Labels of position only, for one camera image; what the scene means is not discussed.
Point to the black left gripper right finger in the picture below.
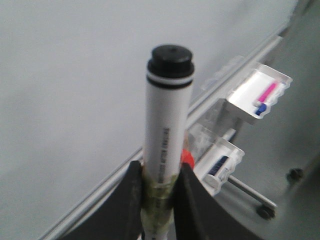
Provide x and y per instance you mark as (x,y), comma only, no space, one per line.
(197,216)

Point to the pink marker in tray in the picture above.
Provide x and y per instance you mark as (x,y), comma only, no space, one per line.
(261,99)

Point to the clear acrylic marker tray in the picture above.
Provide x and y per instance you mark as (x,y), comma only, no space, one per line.
(207,148)
(233,99)

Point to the red magnet taped to marker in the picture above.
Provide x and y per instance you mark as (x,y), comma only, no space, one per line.
(187,158)

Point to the lower clear acrylic marker tray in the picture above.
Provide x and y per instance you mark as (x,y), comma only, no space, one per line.
(207,148)

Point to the white whiteboard with aluminium frame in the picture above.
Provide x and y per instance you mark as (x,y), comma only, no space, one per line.
(72,88)

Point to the upper clear acrylic marker tray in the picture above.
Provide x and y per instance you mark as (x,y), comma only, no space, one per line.
(233,99)

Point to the blue marker in tray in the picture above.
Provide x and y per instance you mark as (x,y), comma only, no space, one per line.
(261,109)

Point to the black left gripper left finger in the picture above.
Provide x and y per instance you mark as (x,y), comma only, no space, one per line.
(119,217)

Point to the blue capped marker lower tray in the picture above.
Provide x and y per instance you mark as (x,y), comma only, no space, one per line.
(217,174)

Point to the white black whiteboard marker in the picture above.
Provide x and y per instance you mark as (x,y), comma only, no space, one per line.
(169,83)

